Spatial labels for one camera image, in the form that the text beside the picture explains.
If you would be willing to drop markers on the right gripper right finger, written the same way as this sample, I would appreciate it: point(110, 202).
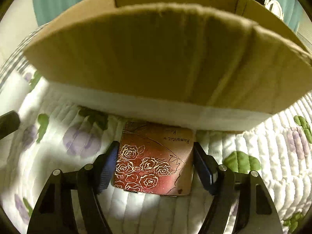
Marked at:
point(256, 210)

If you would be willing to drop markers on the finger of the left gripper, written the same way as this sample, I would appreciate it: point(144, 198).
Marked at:
point(9, 123)

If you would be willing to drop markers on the white floral quilted mat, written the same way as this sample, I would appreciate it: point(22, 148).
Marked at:
point(53, 135)

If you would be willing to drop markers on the green checkered bedsheet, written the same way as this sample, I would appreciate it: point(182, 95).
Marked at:
point(17, 60)

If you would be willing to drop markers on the brown cardboard box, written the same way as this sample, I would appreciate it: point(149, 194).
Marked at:
point(204, 64)

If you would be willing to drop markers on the white oval vanity mirror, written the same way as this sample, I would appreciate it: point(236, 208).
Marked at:
point(274, 7)

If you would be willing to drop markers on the teal curtain right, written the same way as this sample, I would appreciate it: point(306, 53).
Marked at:
point(292, 11)

